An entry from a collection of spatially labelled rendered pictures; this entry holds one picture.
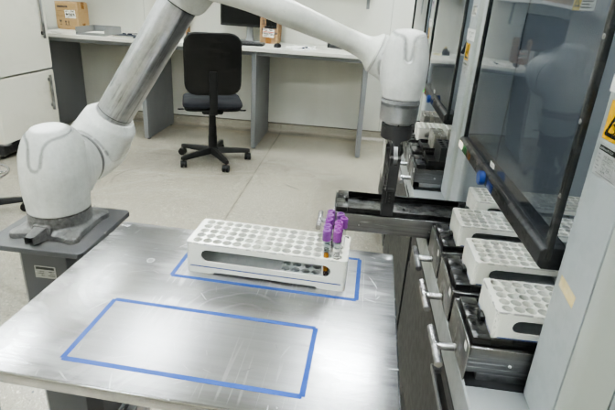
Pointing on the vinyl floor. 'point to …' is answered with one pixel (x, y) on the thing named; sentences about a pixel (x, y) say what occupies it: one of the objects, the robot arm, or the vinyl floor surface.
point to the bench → (70, 48)
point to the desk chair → (211, 87)
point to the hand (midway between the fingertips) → (387, 199)
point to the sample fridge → (23, 50)
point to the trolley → (206, 333)
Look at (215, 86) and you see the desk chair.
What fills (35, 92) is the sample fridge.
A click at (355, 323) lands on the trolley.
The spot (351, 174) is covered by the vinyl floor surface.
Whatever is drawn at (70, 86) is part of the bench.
